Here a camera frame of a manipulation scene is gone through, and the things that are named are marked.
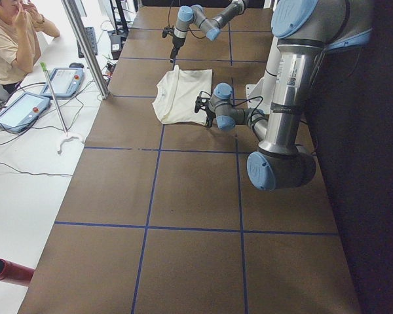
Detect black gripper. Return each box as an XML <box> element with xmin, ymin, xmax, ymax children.
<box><xmin>205</xmin><ymin>113</ymin><xmax>215</xmax><ymax>128</ymax></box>
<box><xmin>170</xmin><ymin>37</ymin><xmax>185</xmax><ymax>63</ymax></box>

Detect cream long-sleeve cat shirt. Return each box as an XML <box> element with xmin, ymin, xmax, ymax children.
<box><xmin>152</xmin><ymin>65</ymin><xmax>213</xmax><ymax>125</ymax></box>

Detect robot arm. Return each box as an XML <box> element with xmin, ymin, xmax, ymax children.
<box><xmin>195</xmin><ymin>1</ymin><xmax>374</xmax><ymax>190</ymax></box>
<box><xmin>162</xmin><ymin>0</ymin><xmax>249</xmax><ymax>63</ymax></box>

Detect black keyboard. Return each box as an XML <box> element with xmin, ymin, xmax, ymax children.
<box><xmin>77</xmin><ymin>26</ymin><xmax>98</xmax><ymax>58</ymax></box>

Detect black computer mouse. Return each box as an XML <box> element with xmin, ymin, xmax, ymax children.
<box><xmin>69</xmin><ymin>62</ymin><xmax>84</xmax><ymax>68</ymax></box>

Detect far blue teach pendant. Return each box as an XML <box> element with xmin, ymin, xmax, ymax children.
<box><xmin>47</xmin><ymin>67</ymin><xmax>84</xmax><ymax>99</ymax></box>

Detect blue teach pendant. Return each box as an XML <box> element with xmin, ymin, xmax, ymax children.
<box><xmin>47</xmin><ymin>67</ymin><xmax>84</xmax><ymax>99</ymax></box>
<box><xmin>0</xmin><ymin>92</ymin><xmax>50</xmax><ymax>133</ymax></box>

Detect reach stick with white hook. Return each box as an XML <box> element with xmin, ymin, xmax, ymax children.
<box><xmin>40</xmin><ymin>62</ymin><xmax>84</xmax><ymax>154</ymax></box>

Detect person in beige shirt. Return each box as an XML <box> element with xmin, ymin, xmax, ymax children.
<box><xmin>0</xmin><ymin>0</ymin><xmax>60</xmax><ymax>94</ymax></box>

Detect near blue teach pendant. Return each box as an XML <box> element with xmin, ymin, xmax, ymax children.
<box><xmin>0</xmin><ymin>92</ymin><xmax>50</xmax><ymax>133</ymax></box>

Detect red cylinder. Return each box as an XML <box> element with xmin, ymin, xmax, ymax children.
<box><xmin>0</xmin><ymin>258</ymin><xmax>35</xmax><ymax>287</ymax></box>

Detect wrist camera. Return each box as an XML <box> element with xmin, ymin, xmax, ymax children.
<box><xmin>162</xmin><ymin>26</ymin><xmax>174</xmax><ymax>38</ymax></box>
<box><xmin>194</xmin><ymin>91</ymin><xmax>210</xmax><ymax>114</ymax></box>

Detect grey aluminium post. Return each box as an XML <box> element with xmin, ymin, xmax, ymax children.
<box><xmin>62</xmin><ymin>0</ymin><xmax>109</xmax><ymax>99</ymax></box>

